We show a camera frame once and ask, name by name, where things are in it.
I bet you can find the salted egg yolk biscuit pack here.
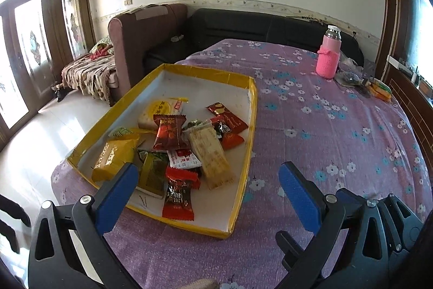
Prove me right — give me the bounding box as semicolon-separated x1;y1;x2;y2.
137;97;189;131

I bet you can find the pink knit-sleeved thermos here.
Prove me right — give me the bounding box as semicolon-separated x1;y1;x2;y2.
316;25;341;79

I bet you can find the wooden glass door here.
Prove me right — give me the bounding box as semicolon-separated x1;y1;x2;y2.
1;0;95;147

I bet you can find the dark red date snack packet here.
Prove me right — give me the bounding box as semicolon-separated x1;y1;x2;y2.
153;114;188;152

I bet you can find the patterned blanket daybed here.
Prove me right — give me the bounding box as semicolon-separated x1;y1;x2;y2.
62;36;119;106

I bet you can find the orange cracker packs stack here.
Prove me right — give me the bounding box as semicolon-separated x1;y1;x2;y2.
367;79;393;103

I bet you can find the brown armchair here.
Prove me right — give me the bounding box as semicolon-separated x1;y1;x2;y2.
108;4;187;96

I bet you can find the dark red slim snack bar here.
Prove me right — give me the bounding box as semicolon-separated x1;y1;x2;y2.
206;102;249;134

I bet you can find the clear bag of dark seeds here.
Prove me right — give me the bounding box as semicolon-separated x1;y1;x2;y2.
334;71;362;87

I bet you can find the green pea snack packet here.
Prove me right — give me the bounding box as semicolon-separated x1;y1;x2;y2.
136;150;169;199

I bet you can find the beige cracker packet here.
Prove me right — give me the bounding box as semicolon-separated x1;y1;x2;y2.
186;124;235;190

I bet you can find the wooden brick-pattern cabinet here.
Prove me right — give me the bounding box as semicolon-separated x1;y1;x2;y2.
383;55;433;175

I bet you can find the red black candy packet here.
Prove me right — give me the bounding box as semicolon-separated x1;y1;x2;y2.
162;167;201;222

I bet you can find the gold foil snack packet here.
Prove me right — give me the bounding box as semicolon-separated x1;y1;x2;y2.
91;134;139;183

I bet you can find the yellow-edged cardboard tray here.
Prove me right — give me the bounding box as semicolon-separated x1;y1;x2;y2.
68;64;257;239

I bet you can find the black leather sofa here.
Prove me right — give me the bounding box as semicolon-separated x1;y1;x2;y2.
145;7;365;73

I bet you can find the purple floral tablecloth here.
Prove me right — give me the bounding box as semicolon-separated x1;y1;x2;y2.
51;40;432;288

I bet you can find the orange red small packet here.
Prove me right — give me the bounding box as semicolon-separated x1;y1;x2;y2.
220;132;244;150

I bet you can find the red white snack packet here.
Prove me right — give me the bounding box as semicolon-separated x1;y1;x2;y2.
167;149;202;170

